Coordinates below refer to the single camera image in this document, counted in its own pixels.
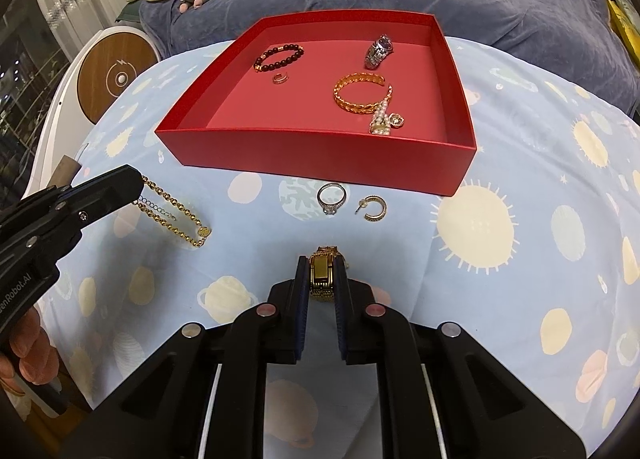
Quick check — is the pearl bracelet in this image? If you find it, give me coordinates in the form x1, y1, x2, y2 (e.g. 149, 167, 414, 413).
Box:
368, 98, 392, 136

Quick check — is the gold cuff bracelet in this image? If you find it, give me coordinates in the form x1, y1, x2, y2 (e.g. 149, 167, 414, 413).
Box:
333, 72, 394, 114

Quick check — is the gold watch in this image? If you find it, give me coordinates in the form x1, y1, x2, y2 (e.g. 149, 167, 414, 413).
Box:
307, 246, 351, 302

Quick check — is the silver watch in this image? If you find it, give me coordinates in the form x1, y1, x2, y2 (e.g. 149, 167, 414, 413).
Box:
363, 34, 394, 70

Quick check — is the planet printed blanket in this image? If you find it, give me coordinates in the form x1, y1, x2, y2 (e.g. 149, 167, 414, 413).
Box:
30, 36, 640, 459

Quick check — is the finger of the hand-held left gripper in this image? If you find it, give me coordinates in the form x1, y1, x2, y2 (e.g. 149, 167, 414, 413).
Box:
0, 165, 146, 261

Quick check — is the gold bead chain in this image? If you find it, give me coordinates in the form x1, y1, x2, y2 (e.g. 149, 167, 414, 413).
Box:
131, 174, 213, 250

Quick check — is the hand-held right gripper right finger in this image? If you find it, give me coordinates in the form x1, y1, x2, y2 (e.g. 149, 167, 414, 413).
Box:
334, 259, 586, 459

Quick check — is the red cardboard box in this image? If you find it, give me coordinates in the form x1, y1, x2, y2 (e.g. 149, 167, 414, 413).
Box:
154, 9, 478, 198

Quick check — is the white machine with wooden disc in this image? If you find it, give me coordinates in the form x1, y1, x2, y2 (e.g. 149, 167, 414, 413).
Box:
27, 26, 161, 200

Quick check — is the silver ring with stone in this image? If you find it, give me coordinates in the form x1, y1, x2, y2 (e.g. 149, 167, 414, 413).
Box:
316, 182, 347, 216

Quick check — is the person's left hand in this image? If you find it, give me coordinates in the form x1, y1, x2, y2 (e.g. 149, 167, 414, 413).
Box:
0, 309, 61, 395

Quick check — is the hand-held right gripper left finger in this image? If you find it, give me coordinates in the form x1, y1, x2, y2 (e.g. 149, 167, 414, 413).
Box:
60, 255, 311, 459

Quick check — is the dark bead bracelet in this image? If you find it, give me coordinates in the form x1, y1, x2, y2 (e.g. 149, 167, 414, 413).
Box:
252, 42, 305, 74

